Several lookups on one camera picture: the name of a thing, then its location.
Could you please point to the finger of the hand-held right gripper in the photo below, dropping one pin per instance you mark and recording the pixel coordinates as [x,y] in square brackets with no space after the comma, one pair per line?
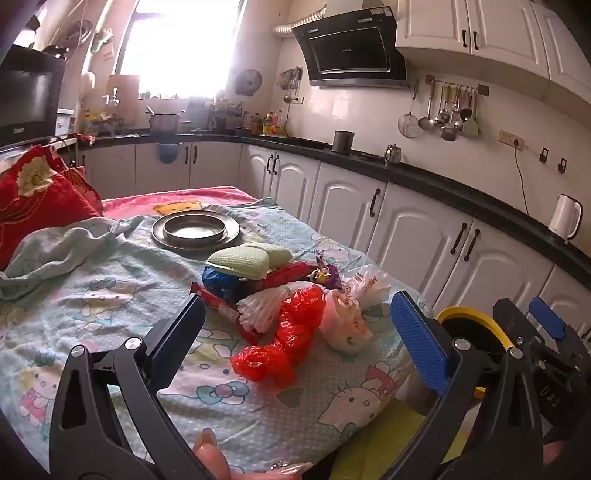
[547,318]
[510,323]

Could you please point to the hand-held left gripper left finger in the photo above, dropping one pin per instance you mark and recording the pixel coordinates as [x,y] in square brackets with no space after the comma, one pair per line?
[178,341]

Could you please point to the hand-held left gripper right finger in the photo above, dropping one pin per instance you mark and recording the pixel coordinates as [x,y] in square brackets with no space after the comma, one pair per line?
[418,341]

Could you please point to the yellow round bin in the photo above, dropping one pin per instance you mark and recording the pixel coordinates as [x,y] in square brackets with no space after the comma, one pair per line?
[466,312]

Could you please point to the long red snack wrapper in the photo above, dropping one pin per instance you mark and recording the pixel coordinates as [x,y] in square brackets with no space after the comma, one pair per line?
[217,302]

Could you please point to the white foam net bundle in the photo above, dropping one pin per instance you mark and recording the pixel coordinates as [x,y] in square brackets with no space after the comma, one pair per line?
[263,309]

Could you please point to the person's left hand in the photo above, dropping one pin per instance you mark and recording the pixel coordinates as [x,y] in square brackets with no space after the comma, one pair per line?
[212,457]

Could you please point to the white plastic bag orange print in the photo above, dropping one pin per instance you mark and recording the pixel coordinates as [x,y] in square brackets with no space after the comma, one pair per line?
[346,323]

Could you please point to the blue plastic bag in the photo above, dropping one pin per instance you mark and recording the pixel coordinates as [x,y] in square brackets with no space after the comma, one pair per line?
[221,281]

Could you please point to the pale blue printed blanket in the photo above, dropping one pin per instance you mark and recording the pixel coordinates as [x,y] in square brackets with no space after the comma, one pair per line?
[115,286]

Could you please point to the pale green dish cloth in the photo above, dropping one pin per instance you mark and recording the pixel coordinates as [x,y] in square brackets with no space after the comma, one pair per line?
[279,254]
[240,261]

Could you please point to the white electric kettle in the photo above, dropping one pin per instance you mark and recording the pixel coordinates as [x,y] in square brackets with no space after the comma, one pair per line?
[563,217]

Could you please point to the purple snack wrapper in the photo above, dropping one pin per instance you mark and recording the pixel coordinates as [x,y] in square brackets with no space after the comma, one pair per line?
[328,274]

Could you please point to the person's yellow-green clothing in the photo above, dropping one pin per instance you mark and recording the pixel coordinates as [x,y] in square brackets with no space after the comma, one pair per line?
[369,443]

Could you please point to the round metal plate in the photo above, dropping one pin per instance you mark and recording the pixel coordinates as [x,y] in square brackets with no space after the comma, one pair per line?
[157,230]

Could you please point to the shallow metal bowl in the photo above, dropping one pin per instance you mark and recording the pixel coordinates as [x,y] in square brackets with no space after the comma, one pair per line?
[194,226]

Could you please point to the red plastic bag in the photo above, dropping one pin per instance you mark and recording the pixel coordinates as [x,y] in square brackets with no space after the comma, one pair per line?
[295,323]

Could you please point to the small red snack packet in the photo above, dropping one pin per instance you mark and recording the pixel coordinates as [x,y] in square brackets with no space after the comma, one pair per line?
[288,273]

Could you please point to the pink bed sheet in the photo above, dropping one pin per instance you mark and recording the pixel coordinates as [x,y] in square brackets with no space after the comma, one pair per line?
[138,203]

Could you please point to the white lower cabinets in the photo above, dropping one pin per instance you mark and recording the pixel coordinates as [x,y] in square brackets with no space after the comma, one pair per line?
[341,198]

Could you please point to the white cabinets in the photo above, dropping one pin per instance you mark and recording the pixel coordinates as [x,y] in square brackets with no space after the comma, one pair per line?
[341,198]
[434,27]

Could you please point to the black countertop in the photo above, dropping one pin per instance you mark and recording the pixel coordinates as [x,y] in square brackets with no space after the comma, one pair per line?
[415,173]

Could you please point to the small steel teapot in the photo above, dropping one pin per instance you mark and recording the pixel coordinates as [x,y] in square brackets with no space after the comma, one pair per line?
[393,156]

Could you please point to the blue hanging bin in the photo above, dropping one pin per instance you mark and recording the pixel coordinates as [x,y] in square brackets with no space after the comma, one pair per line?
[169,153]

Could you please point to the red floral pillow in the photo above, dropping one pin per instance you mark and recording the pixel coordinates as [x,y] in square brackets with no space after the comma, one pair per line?
[41,198]

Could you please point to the row of hanging steel utensils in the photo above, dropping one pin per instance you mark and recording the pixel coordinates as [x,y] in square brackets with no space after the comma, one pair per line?
[448,131]

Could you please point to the steel canister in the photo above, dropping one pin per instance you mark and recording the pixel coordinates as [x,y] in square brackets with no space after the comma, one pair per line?
[344,143]

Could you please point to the steel cooking pot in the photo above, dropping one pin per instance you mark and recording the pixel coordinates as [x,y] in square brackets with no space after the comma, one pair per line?
[164,123]

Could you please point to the group of condiment bottles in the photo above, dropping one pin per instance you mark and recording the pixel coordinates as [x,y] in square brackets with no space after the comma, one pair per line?
[270,124]

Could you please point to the pale storage box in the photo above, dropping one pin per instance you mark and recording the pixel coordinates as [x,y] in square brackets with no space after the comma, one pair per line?
[64,122]

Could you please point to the wooden cutting board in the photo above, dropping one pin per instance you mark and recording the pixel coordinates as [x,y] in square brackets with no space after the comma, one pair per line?
[127,92]

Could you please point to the small hanging kitchen tools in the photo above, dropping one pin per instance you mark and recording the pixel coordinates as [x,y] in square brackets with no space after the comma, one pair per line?
[292,81]

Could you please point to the black microwave oven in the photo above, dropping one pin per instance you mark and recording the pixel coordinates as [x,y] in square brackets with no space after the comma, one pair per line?
[27,97]

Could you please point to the bright window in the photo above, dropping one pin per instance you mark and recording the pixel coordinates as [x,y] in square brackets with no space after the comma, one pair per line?
[180,46]

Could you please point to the black range hood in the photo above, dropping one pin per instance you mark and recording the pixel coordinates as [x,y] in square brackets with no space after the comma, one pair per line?
[351,50]

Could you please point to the white upper cabinets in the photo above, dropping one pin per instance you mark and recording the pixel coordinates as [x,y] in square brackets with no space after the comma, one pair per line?
[434,27]

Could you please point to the black wall hook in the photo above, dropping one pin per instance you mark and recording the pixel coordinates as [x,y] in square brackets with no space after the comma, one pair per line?
[562,165]
[544,155]

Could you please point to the beige wall outlet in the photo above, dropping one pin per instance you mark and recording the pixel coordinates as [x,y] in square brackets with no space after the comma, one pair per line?
[510,138]

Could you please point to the grey wall fan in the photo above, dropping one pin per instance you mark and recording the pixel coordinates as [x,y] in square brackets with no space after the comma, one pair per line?
[248,83]

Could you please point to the white ribbed vent duct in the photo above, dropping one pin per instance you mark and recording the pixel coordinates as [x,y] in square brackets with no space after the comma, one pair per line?
[286,28]

